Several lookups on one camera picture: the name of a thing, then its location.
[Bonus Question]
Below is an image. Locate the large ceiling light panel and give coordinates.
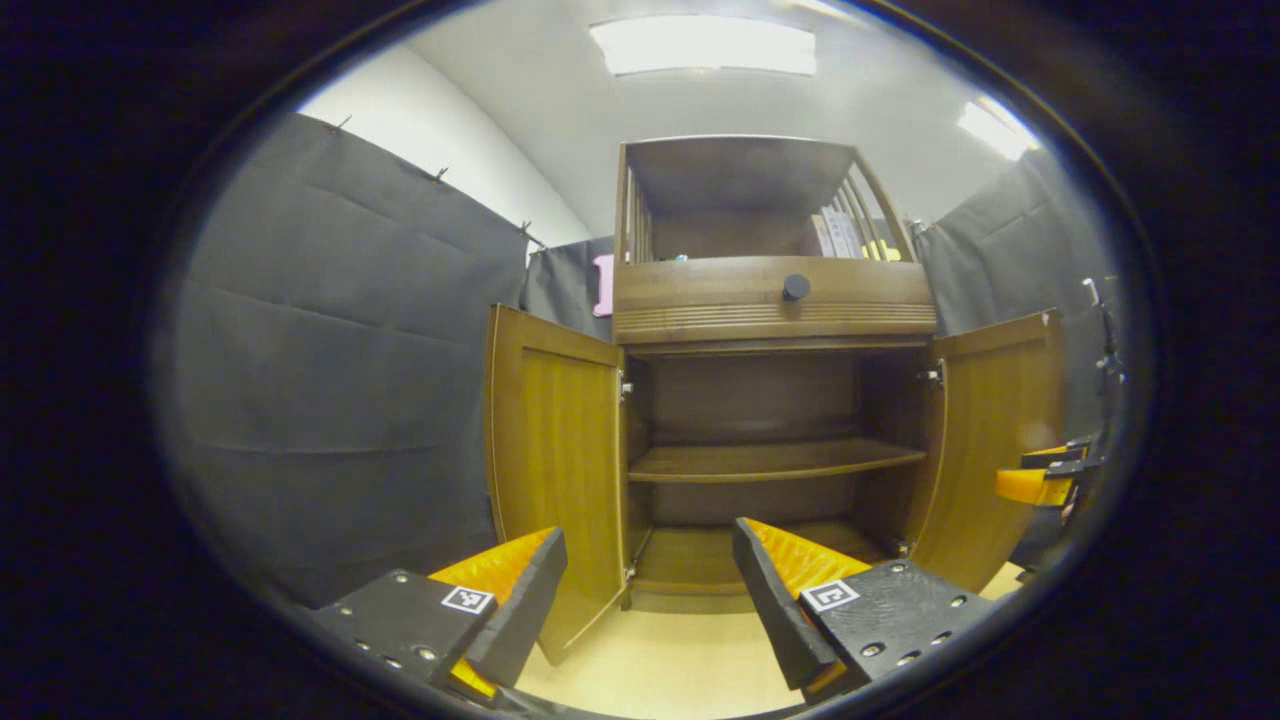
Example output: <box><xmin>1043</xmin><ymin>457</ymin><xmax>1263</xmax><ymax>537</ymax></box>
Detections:
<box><xmin>588</xmin><ymin>15</ymin><xmax>819</xmax><ymax>78</ymax></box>

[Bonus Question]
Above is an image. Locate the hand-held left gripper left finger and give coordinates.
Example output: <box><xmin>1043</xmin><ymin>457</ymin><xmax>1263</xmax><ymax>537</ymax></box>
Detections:
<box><xmin>312</xmin><ymin>527</ymin><xmax>569</xmax><ymax>701</ymax></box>

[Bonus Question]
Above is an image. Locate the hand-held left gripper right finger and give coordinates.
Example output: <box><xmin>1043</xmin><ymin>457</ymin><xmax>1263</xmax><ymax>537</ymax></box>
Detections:
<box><xmin>732</xmin><ymin>517</ymin><xmax>996</xmax><ymax>701</ymax></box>

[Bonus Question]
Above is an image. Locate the wooden double-door shoe cabinet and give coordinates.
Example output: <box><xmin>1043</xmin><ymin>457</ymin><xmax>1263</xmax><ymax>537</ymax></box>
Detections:
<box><xmin>485</xmin><ymin>135</ymin><xmax>1069</xmax><ymax>666</ymax></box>

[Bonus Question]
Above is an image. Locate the wooden drawer front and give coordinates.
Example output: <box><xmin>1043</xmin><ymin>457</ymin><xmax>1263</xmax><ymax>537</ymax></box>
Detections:
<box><xmin>612</xmin><ymin>256</ymin><xmax>939</xmax><ymax>346</ymax></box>

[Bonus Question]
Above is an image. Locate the wooden shoe cabinet door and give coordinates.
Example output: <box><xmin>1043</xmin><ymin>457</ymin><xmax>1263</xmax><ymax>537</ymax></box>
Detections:
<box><xmin>905</xmin><ymin>308</ymin><xmax>1069</xmax><ymax>594</ymax></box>
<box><xmin>485</xmin><ymin>304</ymin><xmax>631</xmax><ymax>666</ymax></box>

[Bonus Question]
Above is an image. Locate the wooden inner shelf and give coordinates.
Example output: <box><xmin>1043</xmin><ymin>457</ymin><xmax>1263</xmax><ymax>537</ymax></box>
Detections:
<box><xmin>628</xmin><ymin>437</ymin><xmax>928</xmax><ymax>485</ymax></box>

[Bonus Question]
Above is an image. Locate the small ceiling light panel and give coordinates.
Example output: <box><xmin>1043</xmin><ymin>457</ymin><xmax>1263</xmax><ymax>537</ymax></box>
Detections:
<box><xmin>955</xmin><ymin>97</ymin><xmax>1041</xmax><ymax>163</ymax></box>

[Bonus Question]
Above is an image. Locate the black backdrop cloth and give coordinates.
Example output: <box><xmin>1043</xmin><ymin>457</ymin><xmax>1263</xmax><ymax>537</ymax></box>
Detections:
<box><xmin>160</xmin><ymin>112</ymin><xmax>1136</xmax><ymax>606</ymax></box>

